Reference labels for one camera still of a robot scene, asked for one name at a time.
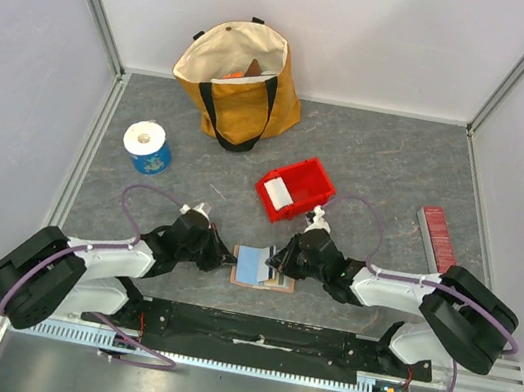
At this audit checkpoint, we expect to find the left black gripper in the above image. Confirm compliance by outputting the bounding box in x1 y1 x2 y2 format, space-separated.
176 218 244 276

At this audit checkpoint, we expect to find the white vip credit card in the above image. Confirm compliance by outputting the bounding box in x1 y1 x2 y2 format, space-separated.
256 245 277 286

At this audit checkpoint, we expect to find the tan leather card holder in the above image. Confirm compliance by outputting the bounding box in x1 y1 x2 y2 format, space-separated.
229 245 296 293

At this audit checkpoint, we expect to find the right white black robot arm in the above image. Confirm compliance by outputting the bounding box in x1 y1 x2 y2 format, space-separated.
267 229 519 375

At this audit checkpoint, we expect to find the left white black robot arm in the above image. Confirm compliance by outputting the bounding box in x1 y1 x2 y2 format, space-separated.
0 207 237 330

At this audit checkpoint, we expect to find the white card stack in bin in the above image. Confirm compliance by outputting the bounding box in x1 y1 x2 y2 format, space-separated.
264 177 293 211

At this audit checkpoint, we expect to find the red plastic bin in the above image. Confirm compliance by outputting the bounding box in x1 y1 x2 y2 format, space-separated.
255 157 336 223

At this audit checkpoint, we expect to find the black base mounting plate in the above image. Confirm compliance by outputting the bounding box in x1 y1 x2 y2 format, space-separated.
107 298 432 383

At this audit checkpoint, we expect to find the red rectangular box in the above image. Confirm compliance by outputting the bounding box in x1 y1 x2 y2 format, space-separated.
417 206 457 274

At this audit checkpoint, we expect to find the yellow canvas tote bag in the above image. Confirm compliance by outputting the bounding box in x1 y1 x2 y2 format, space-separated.
172 17 302 153

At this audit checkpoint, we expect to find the orange item inside bag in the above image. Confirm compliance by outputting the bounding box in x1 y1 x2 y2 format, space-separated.
222 72 245 80

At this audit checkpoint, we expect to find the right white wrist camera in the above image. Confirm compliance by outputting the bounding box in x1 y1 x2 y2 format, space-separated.
304 206 331 233

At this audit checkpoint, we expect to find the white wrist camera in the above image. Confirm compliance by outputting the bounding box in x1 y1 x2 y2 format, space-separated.
179 202 212 220
304 206 331 233

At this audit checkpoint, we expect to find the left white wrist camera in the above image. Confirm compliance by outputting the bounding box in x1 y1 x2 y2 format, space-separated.
179 202 212 220

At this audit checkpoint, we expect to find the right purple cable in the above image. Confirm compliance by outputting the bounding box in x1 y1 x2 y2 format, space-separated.
285 189 524 392

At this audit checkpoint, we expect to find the purple cable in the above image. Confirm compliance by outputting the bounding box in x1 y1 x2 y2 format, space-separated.
0 162 207 374
285 189 524 392

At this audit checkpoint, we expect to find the slotted cable duct rail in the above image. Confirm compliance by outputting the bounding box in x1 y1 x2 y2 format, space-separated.
6 310 386 392

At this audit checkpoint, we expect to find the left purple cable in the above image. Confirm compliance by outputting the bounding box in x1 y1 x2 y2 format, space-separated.
0 162 207 374

